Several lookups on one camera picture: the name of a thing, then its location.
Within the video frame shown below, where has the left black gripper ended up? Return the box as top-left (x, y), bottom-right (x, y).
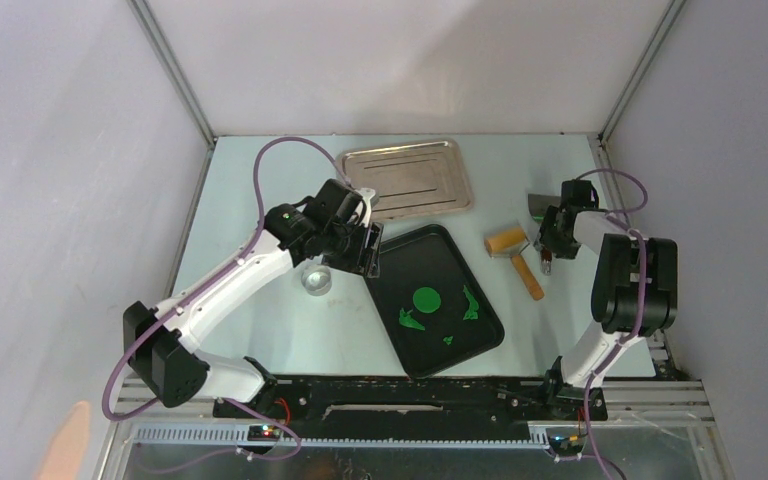
top-left (323, 217), bottom-right (383, 278)

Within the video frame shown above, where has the metal scraper with wooden handle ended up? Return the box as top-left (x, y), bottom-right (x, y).
top-left (527, 193), bottom-right (561, 276)

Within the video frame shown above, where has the wooden dough roller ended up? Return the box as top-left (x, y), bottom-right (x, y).
top-left (483, 226), bottom-right (545, 301)

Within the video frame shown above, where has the round metal cutter ring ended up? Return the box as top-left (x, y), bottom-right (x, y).
top-left (301, 263), bottom-right (334, 297)

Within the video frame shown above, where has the green dough piece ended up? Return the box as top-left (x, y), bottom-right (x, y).
top-left (412, 286), bottom-right (442, 314)

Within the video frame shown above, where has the black plastic tray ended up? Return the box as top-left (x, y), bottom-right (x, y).
top-left (365, 224), bottom-right (505, 379)

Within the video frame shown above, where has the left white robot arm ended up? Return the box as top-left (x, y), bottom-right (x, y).
top-left (123, 179), bottom-right (383, 417)

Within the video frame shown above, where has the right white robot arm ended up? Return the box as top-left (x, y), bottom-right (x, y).
top-left (536, 205), bottom-right (678, 418)

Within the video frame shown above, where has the green dough scrap left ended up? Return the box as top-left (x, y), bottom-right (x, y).
top-left (398, 309), bottom-right (426, 331)

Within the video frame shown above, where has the green dough scrap right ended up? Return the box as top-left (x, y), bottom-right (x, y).
top-left (462, 285), bottom-right (480, 320)

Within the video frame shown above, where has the silver metal tray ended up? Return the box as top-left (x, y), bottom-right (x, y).
top-left (338, 138), bottom-right (474, 222)

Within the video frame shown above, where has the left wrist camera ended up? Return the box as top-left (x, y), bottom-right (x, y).
top-left (358, 188), bottom-right (379, 208)

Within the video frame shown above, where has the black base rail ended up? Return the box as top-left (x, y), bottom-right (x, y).
top-left (251, 369), bottom-right (608, 443)

